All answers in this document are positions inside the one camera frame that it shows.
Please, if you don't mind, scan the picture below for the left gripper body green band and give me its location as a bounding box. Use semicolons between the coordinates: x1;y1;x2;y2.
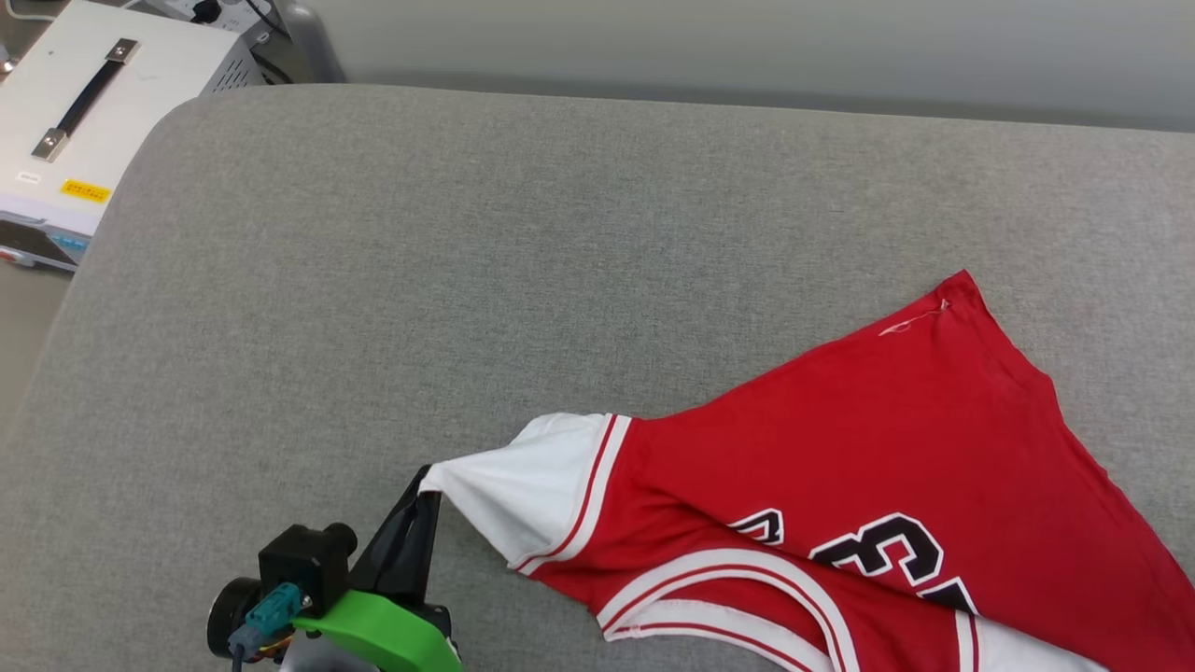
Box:
294;588;465;672

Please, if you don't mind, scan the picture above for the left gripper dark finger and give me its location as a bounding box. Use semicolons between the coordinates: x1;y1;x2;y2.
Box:
387;464;444;604
350;474;427;595

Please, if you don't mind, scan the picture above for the red and white jersey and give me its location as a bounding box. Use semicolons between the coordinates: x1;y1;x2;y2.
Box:
420;269;1195;672

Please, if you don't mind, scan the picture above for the white power strip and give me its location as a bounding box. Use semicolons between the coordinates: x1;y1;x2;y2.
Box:
140;0;283;38

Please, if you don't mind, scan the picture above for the teal cable connector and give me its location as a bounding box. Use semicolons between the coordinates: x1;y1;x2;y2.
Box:
229;583;314;672

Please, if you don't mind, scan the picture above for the white equipment box black handle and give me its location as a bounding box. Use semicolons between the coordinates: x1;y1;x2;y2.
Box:
0;0;265;273

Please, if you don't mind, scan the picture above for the black power cable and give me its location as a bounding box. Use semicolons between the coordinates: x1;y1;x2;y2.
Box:
245;0;296;85

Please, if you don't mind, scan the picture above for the grey metal frame leg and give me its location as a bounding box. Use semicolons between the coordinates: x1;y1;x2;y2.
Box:
273;0;346;85

